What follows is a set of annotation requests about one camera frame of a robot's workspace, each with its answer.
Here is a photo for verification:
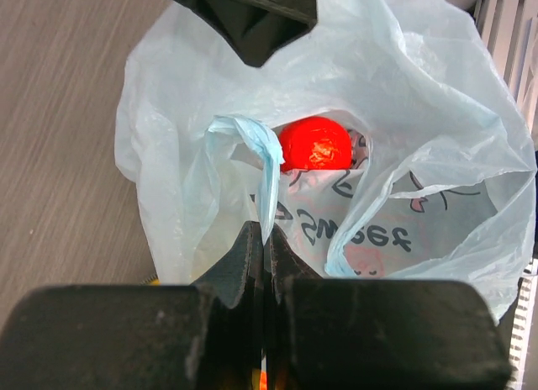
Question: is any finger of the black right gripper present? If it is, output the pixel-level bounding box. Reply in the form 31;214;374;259
172;0;318;68

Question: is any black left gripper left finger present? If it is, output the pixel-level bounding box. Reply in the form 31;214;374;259
195;221;264;389

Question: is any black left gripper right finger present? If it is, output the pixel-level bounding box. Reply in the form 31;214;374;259
262;224;320;389

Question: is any red fake tomato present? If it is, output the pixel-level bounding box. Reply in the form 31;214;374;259
278;116;353;172

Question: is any light blue cartoon plastic bag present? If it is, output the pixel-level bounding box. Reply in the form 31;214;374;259
115;0;535;319

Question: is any orange fake fruit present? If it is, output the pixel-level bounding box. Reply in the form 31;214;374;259
254;370;267;390

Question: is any slotted white cable duct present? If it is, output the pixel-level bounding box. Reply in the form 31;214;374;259
505;276;537;390

